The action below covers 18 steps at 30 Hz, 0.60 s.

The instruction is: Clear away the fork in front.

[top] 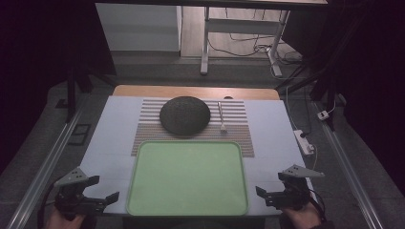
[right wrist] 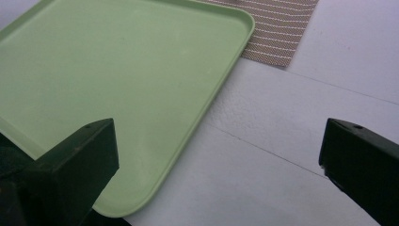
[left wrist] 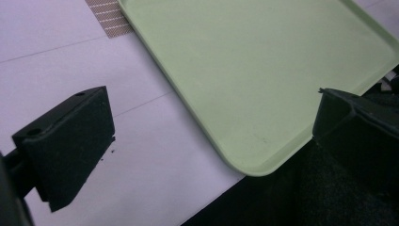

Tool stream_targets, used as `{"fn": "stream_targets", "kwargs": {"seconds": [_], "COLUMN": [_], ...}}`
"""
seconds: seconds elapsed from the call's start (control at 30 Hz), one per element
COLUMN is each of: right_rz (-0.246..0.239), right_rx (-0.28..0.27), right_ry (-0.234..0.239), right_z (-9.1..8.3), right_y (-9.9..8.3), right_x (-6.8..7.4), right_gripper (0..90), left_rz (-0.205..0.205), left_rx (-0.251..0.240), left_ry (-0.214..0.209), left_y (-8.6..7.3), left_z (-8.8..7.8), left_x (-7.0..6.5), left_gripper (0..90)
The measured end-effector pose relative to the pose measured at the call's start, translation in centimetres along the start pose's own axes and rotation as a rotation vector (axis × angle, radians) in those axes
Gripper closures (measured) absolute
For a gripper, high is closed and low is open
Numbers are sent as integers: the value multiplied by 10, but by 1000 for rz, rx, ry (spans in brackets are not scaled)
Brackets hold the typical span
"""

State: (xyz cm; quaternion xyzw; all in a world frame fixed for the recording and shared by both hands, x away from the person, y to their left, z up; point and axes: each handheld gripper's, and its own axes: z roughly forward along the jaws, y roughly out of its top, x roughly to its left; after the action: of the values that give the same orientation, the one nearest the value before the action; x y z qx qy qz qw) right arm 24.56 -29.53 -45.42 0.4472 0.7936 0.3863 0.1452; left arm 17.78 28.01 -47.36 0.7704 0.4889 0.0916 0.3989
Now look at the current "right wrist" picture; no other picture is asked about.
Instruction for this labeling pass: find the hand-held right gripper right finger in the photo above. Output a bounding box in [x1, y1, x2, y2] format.
[318, 118, 399, 226]

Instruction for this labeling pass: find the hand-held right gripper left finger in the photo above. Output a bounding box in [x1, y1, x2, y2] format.
[0, 118, 120, 226]

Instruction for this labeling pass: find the light green plastic tray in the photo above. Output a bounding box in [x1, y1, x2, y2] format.
[0, 0, 256, 218]

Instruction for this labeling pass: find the brown striped woven placemat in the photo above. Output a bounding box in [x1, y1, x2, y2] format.
[200, 0, 320, 68]

